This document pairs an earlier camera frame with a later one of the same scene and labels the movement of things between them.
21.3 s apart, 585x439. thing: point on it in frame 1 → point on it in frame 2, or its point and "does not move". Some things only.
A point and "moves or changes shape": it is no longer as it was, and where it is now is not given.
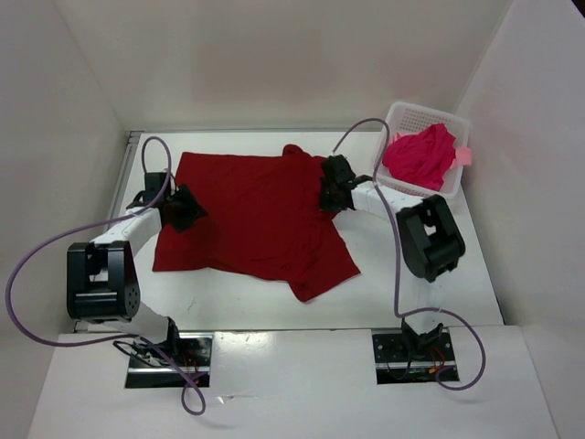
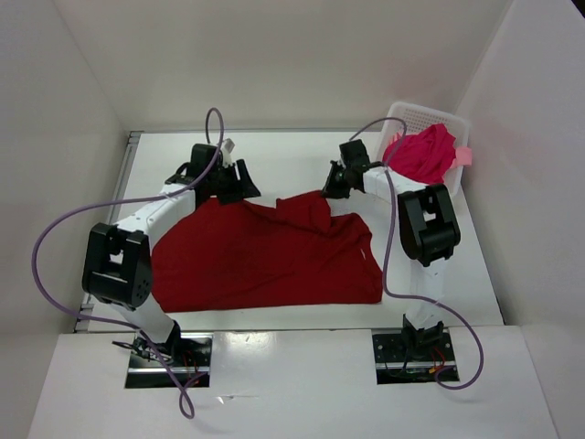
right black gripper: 324,204 → 331,189
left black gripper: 193,208 → 240,188
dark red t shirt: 262,218 moves or changes shape
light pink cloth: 463,155 does not move
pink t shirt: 423,156 does not move
